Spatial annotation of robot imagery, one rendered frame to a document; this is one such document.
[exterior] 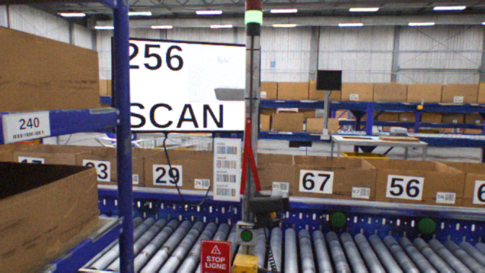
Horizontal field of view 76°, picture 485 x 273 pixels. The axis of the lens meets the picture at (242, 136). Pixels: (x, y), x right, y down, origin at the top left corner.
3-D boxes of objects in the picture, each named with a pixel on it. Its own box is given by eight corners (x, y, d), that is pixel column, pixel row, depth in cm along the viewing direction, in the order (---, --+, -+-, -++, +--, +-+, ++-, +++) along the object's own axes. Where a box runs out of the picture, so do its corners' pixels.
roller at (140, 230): (88, 284, 112) (81, 272, 112) (150, 227, 163) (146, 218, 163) (99, 279, 111) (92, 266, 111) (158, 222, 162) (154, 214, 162)
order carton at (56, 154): (13, 180, 177) (11, 151, 175) (52, 169, 206) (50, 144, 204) (76, 184, 172) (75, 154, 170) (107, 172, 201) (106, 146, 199)
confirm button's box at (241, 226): (235, 245, 96) (235, 224, 95) (237, 240, 99) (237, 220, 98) (257, 247, 95) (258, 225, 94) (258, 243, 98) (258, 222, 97)
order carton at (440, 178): (374, 203, 151) (376, 168, 149) (359, 186, 180) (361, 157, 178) (462, 208, 145) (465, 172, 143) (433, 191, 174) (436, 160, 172)
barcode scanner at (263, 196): (292, 229, 90) (288, 194, 89) (251, 232, 92) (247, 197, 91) (291, 220, 96) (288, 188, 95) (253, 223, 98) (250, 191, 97)
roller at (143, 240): (115, 284, 111) (102, 284, 111) (169, 226, 162) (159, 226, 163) (112, 271, 110) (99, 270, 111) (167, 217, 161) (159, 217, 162)
